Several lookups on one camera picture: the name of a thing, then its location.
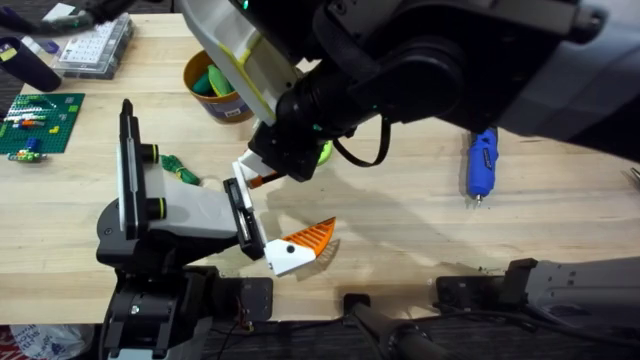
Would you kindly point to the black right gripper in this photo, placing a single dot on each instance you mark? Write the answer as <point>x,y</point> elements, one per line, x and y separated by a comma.
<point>300,140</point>

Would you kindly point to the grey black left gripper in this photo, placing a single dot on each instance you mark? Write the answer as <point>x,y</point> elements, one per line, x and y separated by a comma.
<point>200,210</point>

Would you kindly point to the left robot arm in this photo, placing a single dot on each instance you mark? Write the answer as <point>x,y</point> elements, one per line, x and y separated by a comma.
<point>150,310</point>

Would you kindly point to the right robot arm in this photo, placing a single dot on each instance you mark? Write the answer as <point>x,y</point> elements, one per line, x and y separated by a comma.
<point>575,85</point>

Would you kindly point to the green toy vegetable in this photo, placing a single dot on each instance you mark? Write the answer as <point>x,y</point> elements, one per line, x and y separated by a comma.
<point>179,170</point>

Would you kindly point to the blue electric screwdriver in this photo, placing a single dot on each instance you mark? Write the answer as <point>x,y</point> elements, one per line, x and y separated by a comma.
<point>482,165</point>

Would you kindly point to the brown tub with toys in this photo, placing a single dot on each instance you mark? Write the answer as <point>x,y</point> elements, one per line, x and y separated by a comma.
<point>225,107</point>

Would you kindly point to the left wrist black upright plate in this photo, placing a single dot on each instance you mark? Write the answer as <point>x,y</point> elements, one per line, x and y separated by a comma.
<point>131,165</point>

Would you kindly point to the right wrist pale upright plate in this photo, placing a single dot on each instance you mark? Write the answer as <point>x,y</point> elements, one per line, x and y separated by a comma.
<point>235,45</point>

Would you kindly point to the black stand pole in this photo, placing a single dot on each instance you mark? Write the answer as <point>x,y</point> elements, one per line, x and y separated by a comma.
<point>380,325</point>

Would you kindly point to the green board with blocks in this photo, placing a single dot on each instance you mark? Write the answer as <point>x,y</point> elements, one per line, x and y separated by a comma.
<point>55,140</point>

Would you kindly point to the clear plastic parts box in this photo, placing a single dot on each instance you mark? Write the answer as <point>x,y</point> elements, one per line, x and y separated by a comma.
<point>95,47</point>

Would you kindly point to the small colourful block assembly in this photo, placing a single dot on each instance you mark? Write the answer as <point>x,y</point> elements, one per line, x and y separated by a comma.
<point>25,156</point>

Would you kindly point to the dark purple cylinder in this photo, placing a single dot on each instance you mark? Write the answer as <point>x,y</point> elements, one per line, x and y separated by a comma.
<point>30,67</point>

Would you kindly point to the white plastic bag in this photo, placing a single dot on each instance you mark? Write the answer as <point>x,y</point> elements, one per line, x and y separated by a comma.
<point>45,342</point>

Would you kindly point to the black mounting rail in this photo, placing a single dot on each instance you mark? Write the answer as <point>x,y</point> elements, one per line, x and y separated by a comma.
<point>255,300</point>

